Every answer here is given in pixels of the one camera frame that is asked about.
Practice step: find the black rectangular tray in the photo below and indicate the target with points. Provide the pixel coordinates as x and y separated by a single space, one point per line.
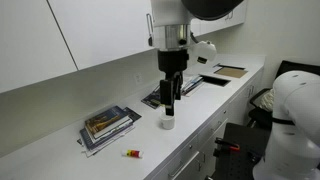
215 80

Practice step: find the brown cardboard sheet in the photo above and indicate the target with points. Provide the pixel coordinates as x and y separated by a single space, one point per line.
230 72

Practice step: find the thin black strip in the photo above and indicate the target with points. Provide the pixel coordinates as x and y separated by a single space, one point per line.
230 66

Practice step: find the stack of books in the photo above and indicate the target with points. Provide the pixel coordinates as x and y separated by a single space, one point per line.
105 130

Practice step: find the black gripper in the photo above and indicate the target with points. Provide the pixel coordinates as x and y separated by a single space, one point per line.
172 61

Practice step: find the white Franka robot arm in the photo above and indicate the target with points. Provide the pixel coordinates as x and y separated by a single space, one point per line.
293 110

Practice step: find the small white cabinet door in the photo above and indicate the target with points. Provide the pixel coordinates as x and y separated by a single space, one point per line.
216 25

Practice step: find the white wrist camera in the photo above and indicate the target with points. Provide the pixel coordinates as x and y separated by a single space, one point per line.
204 51

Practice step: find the white mug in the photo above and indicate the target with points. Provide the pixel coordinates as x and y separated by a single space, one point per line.
167 122

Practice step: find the white wall outlet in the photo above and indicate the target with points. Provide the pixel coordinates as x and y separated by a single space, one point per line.
138 78

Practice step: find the black perforated mounting table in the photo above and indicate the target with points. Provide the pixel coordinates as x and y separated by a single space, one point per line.
245 146

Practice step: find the white robot body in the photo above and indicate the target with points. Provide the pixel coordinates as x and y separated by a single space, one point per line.
263 116

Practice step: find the red yellow white glue tube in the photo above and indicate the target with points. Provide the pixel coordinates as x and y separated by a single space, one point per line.
132 153

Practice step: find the black orange clamp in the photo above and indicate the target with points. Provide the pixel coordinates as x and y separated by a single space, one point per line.
228 145

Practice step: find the large white cabinet door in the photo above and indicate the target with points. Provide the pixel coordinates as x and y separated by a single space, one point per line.
30 40

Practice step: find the white lower drawer cabinet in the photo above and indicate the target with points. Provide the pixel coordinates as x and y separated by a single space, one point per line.
213 133

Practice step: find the white knitted cloth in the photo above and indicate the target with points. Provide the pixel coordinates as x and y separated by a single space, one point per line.
267 100

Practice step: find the black flat booklet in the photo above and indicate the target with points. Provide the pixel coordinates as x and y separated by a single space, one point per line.
133 114

